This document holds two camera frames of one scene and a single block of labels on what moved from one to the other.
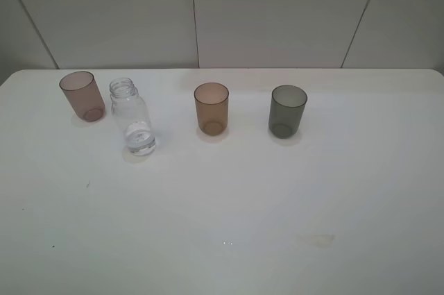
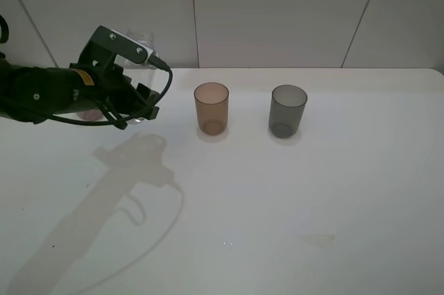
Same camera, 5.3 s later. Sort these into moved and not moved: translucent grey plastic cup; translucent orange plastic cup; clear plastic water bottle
Moved: clear plastic water bottle
Not moved: translucent orange plastic cup; translucent grey plastic cup
